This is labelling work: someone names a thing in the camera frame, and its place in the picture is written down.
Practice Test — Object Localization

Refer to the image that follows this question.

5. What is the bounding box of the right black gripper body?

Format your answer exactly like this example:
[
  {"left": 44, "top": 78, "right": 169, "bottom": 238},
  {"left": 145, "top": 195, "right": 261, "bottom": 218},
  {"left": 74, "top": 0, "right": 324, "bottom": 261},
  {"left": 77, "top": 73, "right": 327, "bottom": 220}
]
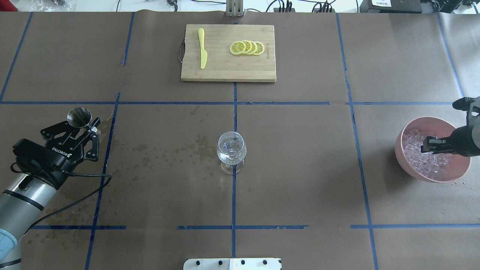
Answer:
[{"left": 448, "top": 125, "right": 480, "bottom": 157}]

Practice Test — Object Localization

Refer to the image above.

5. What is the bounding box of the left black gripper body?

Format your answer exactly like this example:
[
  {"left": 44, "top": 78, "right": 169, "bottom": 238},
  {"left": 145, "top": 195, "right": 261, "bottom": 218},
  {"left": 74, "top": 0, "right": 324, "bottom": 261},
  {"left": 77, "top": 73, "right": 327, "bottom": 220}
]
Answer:
[{"left": 43, "top": 137, "right": 85, "bottom": 169}]

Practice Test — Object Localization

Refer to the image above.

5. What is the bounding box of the steel cocktail jigger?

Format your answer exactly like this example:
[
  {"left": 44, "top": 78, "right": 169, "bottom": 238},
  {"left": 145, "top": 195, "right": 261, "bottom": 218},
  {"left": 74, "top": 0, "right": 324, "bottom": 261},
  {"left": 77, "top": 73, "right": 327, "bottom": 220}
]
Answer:
[{"left": 67, "top": 107, "right": 98, "bottom": 133}]

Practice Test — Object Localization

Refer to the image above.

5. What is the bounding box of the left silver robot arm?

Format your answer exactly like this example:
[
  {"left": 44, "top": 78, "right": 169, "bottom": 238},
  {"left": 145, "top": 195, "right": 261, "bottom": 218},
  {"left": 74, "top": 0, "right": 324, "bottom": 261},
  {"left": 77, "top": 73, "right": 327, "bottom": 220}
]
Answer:
[{"left": 0, "top": 118, "right": 101, "bottom": 270}]

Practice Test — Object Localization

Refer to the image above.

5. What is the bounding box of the pile of clear ice cubes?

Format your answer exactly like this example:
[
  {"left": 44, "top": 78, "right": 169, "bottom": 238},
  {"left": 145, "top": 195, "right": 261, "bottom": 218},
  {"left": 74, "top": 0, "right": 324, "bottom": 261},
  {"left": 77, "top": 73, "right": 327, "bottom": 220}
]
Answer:
[{"left": 402, "top": 129, "right": 452, "bottom": 181}]

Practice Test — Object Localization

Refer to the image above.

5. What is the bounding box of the clear wine glass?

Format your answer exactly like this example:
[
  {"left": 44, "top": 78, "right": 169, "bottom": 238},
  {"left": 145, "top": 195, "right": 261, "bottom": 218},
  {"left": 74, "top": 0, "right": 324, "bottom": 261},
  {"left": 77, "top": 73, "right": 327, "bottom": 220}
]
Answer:
[{"left": 217, "top": 131, "right": 247, "bottom": 176}]

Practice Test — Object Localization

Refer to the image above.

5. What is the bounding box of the pink bowl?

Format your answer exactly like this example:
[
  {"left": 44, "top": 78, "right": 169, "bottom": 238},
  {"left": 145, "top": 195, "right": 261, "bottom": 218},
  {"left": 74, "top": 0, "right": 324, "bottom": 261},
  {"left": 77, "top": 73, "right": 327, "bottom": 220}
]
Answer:
[{"left": 394, "top": 116, "right": 472, "bottom": 183}]

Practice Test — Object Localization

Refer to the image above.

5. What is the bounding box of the clear plastic bag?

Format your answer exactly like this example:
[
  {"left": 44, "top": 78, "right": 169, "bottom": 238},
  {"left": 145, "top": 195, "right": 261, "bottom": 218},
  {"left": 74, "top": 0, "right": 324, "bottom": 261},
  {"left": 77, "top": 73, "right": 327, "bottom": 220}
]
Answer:
[{"left": 30, "top": 0, "right": 74, "bottom": 12}]

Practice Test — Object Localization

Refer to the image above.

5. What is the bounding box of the black box device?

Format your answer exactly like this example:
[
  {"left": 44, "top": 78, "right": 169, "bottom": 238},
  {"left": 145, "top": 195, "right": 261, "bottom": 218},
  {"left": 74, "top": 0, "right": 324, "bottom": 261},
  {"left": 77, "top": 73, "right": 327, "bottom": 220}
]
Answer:
[{"left": 359, "top": 0, "right": 422, "bottom": 14}]

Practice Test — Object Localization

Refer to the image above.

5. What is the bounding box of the bamboo cutting board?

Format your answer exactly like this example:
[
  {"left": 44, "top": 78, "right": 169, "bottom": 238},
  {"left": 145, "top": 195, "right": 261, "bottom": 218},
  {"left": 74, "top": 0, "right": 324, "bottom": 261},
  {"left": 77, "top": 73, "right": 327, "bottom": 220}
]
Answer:
[{"left": 181, "top": 24, "right": 277, "bottom": 83}]

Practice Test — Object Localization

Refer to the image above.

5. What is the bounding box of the yellow plastic knife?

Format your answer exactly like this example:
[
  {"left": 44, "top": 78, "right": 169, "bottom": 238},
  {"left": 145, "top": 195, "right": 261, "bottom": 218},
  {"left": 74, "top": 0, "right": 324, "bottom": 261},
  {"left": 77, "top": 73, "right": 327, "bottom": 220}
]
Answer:
[{"left": 198, "top": 28, "right": 209, "bottom": 69}]

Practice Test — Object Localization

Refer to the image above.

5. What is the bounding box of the lemon slice rightmost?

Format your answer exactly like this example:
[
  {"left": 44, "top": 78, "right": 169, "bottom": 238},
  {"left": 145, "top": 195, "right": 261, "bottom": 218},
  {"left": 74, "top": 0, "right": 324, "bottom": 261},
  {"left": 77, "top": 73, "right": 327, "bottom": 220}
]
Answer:
[{"left": 229, "top": 40, "right": 247, "bottom": 55}]

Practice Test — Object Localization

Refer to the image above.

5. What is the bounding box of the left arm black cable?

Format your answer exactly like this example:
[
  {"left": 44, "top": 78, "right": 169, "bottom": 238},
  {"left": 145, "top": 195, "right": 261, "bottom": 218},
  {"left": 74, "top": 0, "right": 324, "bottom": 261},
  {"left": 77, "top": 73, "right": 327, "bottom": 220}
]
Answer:
[{"left": 10, "top": 161, "right": 112, "bottom": 233}]

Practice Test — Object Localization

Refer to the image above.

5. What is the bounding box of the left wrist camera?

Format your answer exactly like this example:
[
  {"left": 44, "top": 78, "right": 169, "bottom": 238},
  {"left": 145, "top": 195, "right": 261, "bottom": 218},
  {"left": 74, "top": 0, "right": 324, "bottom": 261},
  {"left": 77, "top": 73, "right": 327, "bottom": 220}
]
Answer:
[{"left": 13, "top": 139, "right": 68, "bottom": 190}]

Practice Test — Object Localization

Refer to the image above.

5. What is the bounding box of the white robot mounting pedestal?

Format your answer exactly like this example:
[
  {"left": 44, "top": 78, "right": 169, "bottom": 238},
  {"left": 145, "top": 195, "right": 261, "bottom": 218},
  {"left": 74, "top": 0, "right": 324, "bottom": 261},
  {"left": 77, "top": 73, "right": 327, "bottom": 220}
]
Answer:
[{"left": 183, "top": 258, "right": 282, "bottom": 270}]

